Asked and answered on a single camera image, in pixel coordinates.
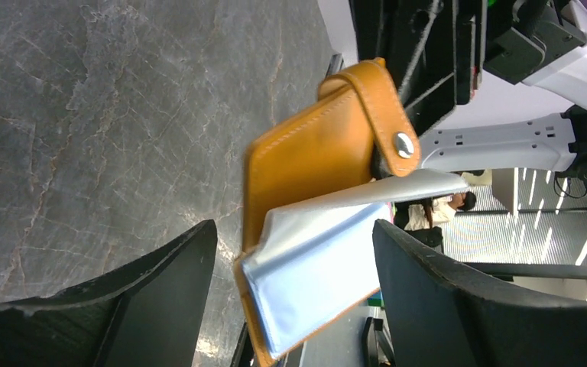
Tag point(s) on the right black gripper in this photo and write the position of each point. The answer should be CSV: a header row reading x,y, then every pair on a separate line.
x,y
433,50

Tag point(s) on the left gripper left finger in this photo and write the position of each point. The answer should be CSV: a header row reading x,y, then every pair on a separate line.
x,y
145,313

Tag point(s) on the orange leather card holder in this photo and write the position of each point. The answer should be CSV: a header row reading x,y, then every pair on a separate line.
x,y
314,187

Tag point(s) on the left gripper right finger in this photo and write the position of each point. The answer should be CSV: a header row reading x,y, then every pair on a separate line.
x,y
442,312

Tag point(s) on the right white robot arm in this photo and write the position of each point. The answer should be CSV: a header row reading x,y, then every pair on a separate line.
x,y
486,84

